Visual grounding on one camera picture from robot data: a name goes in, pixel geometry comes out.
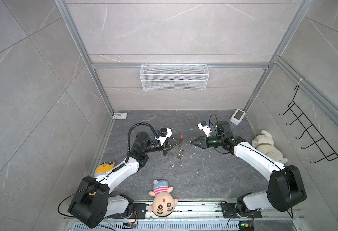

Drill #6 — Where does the metal keyring holder red handle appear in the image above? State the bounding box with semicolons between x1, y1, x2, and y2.
177;136;183;159

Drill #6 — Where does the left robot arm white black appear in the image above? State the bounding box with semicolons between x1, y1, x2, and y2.
68;131;182;228

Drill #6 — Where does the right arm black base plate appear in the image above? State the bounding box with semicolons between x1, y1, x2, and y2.
220;201;262;218

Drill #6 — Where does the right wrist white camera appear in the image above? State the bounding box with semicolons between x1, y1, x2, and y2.
198;121;212;138

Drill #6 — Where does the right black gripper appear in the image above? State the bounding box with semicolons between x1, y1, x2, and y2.
191;135;224;149

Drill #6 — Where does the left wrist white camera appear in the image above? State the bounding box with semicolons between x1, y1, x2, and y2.
156;128;172;146

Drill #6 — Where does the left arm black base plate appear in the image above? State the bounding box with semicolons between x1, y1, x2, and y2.
110;203;147;219

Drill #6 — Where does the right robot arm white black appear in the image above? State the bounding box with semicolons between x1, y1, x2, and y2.
191;121;307;217

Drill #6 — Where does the white wall socket box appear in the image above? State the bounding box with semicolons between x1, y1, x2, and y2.
112;112;128;120

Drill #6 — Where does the black wire hook rack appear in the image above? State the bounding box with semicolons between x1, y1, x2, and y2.
279;86;338;164

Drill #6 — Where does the yellow red plush toy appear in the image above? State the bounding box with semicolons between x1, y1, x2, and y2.
94;161;115;177

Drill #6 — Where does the wrist white camera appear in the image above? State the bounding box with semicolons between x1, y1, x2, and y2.
156;128;172;146
198;121;212;138

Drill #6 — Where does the white digital clock device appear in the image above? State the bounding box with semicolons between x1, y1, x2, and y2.
230;109;246;125

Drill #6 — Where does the white wire mesh basket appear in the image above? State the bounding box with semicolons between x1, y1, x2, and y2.
140;64;209;91

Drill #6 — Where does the white plush dog toy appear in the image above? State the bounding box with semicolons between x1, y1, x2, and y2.
251;130;288;164

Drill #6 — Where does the plush doll striped hat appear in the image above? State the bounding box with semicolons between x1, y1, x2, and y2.
147;180;178;217

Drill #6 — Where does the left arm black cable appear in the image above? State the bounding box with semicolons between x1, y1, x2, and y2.
125;122;158;164

